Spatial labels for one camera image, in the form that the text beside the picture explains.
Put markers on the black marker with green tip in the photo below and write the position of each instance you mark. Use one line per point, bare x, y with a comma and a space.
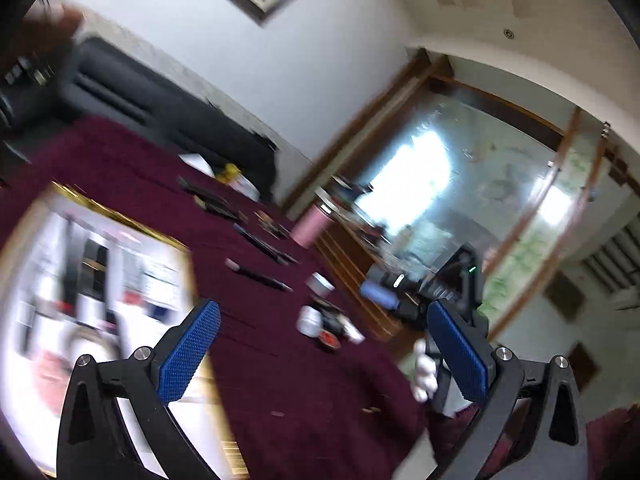
205, 191

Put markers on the maroon tablecloth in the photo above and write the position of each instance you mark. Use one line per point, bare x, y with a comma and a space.
280, 390

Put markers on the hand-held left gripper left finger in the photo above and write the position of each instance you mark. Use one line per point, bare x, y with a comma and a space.
190, 355

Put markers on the white plastic tube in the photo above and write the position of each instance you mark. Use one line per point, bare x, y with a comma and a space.
310, 320

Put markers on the wooden glass door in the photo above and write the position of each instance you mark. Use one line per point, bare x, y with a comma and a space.
475, 185

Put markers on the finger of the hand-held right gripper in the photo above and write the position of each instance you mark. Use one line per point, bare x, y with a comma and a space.
380, 295

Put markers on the black pen with pink end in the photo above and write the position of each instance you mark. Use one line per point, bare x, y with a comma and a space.
260, 276

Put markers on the person's right hand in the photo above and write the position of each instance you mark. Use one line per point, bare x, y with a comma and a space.
422, 370

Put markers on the wooden side cabinet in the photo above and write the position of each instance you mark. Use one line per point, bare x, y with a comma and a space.
350, 270

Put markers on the pink cylindrical bottle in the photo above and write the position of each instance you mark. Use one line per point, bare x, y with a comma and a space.
311, 227

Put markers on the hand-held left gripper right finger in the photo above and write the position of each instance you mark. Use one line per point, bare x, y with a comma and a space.
460, 355

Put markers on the red round tin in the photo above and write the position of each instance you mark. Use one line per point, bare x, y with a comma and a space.
331, 340

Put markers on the black sofa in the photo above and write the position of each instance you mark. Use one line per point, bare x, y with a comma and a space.
150, 105

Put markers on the white round jar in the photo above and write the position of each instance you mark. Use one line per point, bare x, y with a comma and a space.
320, 284

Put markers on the maroon armchair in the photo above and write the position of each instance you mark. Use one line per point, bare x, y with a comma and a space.
35, 35

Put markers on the white paper sheet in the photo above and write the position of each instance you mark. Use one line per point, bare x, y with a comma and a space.
197, 162

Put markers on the yellow small object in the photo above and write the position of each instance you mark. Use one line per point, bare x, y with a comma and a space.
231, 172

